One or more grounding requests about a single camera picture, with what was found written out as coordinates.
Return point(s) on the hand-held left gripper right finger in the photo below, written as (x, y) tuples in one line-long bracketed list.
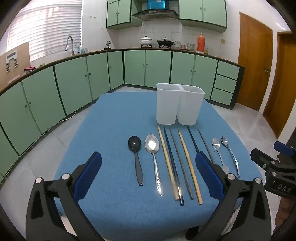
[(208, 173)]

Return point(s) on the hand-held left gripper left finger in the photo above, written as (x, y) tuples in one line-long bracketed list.
[(89, 172)]

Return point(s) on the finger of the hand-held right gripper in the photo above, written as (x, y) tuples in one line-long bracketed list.
[(263, 160), (285, 148)]

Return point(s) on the wooden chopstick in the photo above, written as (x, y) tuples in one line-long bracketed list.
[(167, 162), (188, 162)]

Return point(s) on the grey chopstick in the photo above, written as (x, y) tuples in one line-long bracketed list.
[(205, 143), (180, 162)]

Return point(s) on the small silver spoon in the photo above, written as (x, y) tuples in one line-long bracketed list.
[(224, 141), (216, 143)]

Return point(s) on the dark blue chopstick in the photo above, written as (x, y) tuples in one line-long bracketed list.
[(193, 140), (172, 162)]

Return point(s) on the black plastic spoon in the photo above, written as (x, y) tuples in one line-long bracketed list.
[(134, 142)]

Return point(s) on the large silver spoon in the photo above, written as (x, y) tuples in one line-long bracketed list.
[(151, 143)]

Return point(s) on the white two-compartment utensil holder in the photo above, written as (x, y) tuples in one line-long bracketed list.
[(166, 106)]

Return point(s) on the person's right hand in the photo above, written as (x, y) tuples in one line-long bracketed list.
[(281, 213)]

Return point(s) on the blue tablecloth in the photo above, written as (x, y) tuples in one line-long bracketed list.
[(111, 129)]

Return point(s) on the plain wooden door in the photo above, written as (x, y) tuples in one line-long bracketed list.
[(284, 85)]

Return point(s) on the green base cabinets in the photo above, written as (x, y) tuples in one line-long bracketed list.
[(69, 81)]

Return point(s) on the red cloth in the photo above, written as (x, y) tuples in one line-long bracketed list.
[(29, 68)]

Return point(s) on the bottles beside sink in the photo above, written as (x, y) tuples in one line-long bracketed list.
[(82, 50)]

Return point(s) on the brown cardboard sheet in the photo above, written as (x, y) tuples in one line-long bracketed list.
[(20, 67)]

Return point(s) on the steel kitchen faucet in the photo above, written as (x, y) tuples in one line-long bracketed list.
[(72, 45)]

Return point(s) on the orange thermos flask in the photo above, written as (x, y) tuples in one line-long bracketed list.
[(200, 44)]

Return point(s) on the silver kettle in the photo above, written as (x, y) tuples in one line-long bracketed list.
[(108, 44)]

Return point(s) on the stack of bowls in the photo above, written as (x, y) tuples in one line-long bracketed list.
[(177, 44)]

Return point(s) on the black wok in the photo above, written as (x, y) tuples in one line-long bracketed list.
[(165, 42)]

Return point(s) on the white cooking pot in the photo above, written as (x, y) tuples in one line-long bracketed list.
[(145, 41)]

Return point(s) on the white window blind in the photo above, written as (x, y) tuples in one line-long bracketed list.
[(46, 27)]

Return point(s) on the black range hood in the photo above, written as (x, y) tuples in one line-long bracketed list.
[(155, 14)]

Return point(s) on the blue box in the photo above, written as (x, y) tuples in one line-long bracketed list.
[(156, 4)]

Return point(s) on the green wall cabinets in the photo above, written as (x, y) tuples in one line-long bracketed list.
[(118, 14)]

